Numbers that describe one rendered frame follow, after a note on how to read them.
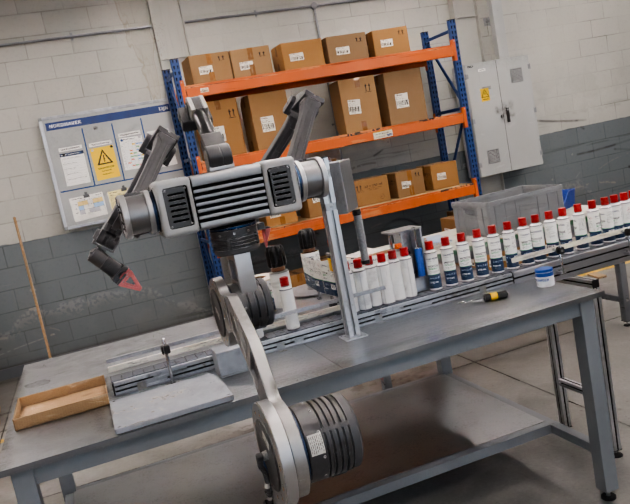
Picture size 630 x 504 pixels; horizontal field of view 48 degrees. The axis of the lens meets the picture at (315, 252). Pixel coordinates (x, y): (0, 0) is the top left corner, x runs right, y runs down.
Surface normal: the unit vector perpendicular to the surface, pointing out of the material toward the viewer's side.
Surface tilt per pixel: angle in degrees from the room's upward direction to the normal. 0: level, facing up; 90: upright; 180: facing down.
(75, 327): 90
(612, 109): 90
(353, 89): 90
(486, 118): 90
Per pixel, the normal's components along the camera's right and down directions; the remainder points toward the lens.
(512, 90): 0.32, 0.07
